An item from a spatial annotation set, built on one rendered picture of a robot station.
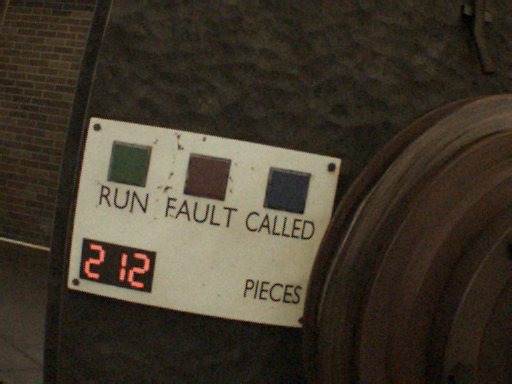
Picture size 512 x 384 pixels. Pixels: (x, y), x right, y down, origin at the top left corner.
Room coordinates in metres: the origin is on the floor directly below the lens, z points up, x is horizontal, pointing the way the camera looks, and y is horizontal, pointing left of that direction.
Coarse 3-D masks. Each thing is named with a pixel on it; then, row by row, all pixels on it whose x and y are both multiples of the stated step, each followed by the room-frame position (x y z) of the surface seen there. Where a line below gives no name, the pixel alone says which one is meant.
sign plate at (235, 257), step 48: (96, 144) 0.72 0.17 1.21; (144, 144) 0.73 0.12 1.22; (192, 144) 0.73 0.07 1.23; (240, 144) 0.74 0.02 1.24; (96, 192) 0.72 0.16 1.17; (144, 192) 0.73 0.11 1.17; (240, 192) 0.74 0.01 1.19; (96, 240) 0.72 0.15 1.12; (144, 240) 0.73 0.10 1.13; (192, 240) 0.74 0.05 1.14; (240, 240) 0.74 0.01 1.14; (288, 240) 0.75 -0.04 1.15; (96, 288) 0.72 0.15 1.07; (144, 288) 0.73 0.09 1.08; (192, 288) 0.74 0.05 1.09; (240, 288) 0.74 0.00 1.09; (288, 288) 0.75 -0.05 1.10
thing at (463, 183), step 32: (480, 160) 0.62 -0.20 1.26; (448, 192) 0.62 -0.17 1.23; (480, 192) 0.60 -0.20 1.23; (416, 224) 0.61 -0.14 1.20; (448, 224) 0.60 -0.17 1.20; (480, 224) 0.60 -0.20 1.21; (384, 256) 0.61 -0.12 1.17; (416, 256) 0.61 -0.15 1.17; (448, 256) 0.60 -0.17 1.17; (384, 288) 0.61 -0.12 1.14; (416, 288) 0.60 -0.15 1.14; (384, 320) 0.61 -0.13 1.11; (416, 320) 0.59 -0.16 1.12; (384, 352) 0.61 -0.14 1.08; (416, 352) 0.60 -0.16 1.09
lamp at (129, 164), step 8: (120, 144) 0.72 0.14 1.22; (120, 152) 0.72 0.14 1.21; (128, 152) 0.72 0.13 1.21; (136, 152) 0.72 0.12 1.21; (144, 152) 0.72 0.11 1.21; (120, 160) 0.72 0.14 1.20; (128, 160) 0.72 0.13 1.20; (136, 160) 0.72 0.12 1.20; (144, 160) 0.72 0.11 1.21; (112, 168) 0.72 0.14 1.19; (120, 168) 0.72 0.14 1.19; (128, 168) 0.72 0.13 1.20; (136, 168) 0.72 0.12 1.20; (144, 168) 0.72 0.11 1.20; (112, 176) 0.72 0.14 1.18; (120, 176) 0.72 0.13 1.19; (128, 176) 0.72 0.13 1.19; (136, 176) 0.72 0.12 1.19; (144, 176) 0.72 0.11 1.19
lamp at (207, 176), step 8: (192, 160) 0.73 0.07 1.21; (200, 160) 0.73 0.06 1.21; (208, 160) 0.73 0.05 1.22; (216, 160) 0.73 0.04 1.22; (192, 168) 0.73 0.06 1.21; (200, 168) 0.73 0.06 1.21; (208, 168) 0.73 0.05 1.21; (216, 168) 0.73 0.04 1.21; (224, 168) 0.73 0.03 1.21; (192, 176) 0.73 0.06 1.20; (200, 176) 0.73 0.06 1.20; (208, 176) 0.73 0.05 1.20; (216, 176) 0.73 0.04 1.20; (224, 176) 0.73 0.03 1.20; (192, 184) 0.73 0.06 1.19; (200, 184) 0.73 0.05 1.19; (208, 184) 0.73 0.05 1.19; (216, 184) 0.73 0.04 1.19; (224, 184) 0.74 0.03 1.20; (192, 192) 0.73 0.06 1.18; (200, 192) 0.73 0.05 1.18; (208, 192) 0.73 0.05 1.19; (216, 192) 0.73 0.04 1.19
